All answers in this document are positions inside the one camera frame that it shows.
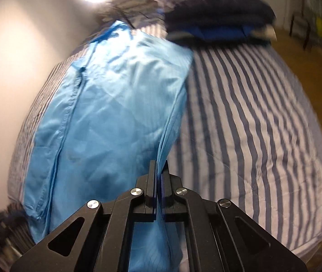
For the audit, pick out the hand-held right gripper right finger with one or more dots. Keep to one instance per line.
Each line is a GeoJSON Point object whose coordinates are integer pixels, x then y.
{"type": "Point", "coordinates": [166, 184]}

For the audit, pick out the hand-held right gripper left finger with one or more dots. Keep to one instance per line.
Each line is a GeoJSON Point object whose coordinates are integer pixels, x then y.
{"type": "Point", "coordinates": [151, 181]}

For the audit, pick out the light blue coat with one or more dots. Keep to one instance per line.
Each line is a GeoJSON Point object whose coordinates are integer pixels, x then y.
{"type": "Point", "coordinates": [107, 104]}

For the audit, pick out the black clothes rack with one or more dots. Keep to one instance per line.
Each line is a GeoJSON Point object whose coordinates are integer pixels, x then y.
{"type": "Point", "coordinates": [308, 31]}

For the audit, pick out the blue white striped blanket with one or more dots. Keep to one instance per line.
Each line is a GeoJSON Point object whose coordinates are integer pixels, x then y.
{"type": "Point", "coordinates": [248, 119]}

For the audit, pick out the folded blue garment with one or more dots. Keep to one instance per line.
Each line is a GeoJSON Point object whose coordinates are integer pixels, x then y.
{"type": "Point", "coordinates": [220, 32]}

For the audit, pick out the folded cream garment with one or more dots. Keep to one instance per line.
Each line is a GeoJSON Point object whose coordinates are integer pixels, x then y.
{"type": "Point", "coordinates": [267, 31]}

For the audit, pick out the folded navy jacket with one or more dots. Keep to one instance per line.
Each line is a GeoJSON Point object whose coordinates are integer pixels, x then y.
{"type": "Point", "coordinates": [220, 8]}

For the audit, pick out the yellow box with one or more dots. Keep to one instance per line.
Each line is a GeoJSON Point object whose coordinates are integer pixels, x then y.
{"type": "Point", "coordinates": [320, 25]}

